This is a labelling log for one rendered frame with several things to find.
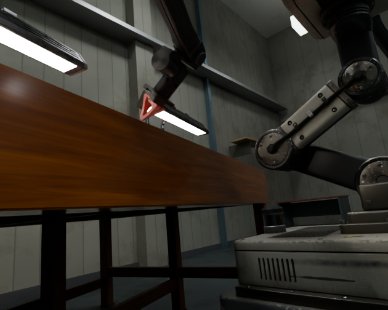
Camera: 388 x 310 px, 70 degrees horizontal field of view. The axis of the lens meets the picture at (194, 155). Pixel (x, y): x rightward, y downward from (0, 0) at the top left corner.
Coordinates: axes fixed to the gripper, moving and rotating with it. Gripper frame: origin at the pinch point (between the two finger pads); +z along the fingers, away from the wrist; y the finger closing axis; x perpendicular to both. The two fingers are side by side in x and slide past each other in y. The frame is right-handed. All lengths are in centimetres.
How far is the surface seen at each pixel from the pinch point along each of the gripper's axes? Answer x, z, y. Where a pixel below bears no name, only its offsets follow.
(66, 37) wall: -256, 35, -122
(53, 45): -24.2, -1.1, 20.8
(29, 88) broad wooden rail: 19.0, -3.7, 45.8
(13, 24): -23.5, -0.9, 32.0
